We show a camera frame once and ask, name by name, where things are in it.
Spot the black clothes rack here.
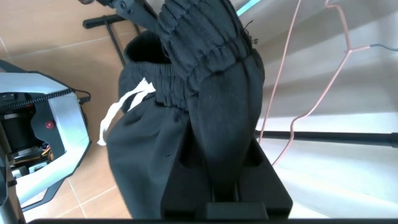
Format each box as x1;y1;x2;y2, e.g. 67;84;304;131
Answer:
82;14;398;149

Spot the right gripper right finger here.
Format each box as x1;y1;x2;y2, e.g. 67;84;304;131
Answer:
239;138;293;218

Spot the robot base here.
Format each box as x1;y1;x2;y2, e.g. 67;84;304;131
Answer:
0;58;93;224

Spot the black garment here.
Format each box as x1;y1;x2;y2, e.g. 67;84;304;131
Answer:
96;0;267;220

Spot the pink clothes hanger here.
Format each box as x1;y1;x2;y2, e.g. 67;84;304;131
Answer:
257;0;398;167

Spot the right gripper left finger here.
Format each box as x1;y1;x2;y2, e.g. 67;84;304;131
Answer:
160;133;215;218

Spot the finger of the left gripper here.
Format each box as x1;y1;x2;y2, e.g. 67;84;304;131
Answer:
96;0;159;34

